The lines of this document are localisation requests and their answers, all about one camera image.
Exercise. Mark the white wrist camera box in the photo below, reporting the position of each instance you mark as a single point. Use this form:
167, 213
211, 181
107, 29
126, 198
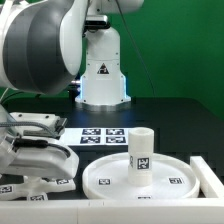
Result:
39, 124

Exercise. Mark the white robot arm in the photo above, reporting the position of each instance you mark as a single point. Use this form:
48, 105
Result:
41, 53

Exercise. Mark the white L-shaped frame border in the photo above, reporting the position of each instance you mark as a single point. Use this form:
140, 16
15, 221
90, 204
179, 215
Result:
206, 210

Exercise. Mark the white marker tag sheet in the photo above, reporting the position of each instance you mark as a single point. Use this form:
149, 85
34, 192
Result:
95, 136

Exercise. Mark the white round table top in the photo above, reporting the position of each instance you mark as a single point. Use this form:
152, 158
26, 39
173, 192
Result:
122, 177

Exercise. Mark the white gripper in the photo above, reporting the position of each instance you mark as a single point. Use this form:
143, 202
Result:
39, 157

